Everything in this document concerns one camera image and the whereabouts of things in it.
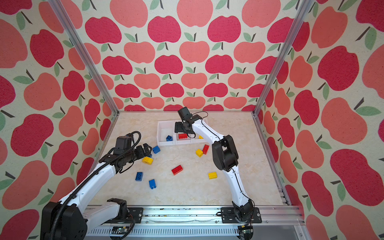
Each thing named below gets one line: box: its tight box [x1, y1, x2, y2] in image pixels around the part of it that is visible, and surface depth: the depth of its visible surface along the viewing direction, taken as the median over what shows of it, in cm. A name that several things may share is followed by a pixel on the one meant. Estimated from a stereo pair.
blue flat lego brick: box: [135, 172, 144, 181], surface depth 88 cm
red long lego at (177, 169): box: [171, 164, 184, 176], surface depth 90 cm
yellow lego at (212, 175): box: [208, 172, 218, 180], surface depth 88 cm
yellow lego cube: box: [195, 149, 204, 158], surface depth 98 cm
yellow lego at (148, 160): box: [142, 156, 154, 165], surface depth 93 cm
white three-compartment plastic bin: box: [156, 120, 208, 146], surface depth 103 cm
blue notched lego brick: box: [148, 179, 157, 190], surface depth 85 cm
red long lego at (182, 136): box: [178, 133, 188, 139], surface depth 105 cm
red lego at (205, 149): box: [202, 144, 210, 155], surface depth 100 cm
